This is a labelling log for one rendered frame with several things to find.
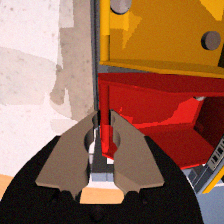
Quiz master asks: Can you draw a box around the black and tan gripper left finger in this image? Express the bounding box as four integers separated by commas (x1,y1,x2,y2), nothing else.
0,109,101,224

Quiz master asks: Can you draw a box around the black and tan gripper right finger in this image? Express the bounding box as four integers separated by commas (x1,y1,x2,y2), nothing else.
109,109,204,224

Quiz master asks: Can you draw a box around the red bin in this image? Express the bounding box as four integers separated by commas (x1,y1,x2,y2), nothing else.
98,73,224,169

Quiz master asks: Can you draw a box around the dark grey shelf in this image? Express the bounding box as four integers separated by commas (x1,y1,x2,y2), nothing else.
89,0,224,195

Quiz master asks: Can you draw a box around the orange flat bar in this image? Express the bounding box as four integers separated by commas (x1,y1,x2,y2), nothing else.
202,165,224,193

